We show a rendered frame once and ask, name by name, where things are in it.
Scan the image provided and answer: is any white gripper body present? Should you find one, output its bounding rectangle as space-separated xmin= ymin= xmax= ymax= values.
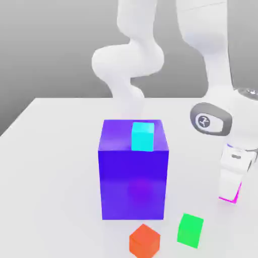
xmin=219 ymin=145 xmax=258 ymax=176

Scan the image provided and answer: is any small magenta cube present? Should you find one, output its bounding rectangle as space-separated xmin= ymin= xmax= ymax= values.
xmin=218 ymin=181 xmax=243 ymax=205

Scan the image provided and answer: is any small green cube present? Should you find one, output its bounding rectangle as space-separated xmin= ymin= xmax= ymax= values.
xmin=176 ymin=213 xmax=204 ymax=249

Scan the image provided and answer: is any small cyan cube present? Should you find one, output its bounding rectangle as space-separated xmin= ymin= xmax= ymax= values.
xmin=131 ymin=121 xmax=155 ymax=152

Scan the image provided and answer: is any small orange cube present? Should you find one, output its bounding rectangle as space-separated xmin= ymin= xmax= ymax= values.
xmin=128 ymin=223 xmax=161 ymax=258

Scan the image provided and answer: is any large purple box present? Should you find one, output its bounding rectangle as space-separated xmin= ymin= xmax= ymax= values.
xmin=98 ymin=119 xmax=169 ymax=221

